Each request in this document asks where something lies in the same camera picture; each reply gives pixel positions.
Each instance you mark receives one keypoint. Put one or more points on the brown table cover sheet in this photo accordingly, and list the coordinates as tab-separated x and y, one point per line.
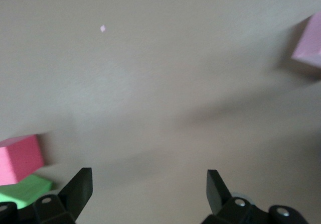
150	83

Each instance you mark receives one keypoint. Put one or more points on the pink foam cube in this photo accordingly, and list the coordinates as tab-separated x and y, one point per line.
311	45

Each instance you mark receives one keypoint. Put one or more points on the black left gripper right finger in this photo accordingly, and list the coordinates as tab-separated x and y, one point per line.
215	194

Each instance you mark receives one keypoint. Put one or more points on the red foam cube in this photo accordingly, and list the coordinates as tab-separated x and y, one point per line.
22	158

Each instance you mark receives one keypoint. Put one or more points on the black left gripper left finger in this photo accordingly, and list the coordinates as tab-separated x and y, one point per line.
77	196

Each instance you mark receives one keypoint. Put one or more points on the green foam cube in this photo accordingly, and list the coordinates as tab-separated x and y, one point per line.
27	188

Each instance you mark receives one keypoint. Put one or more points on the small pale foam crumb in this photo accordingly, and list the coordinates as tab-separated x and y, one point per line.
102	28

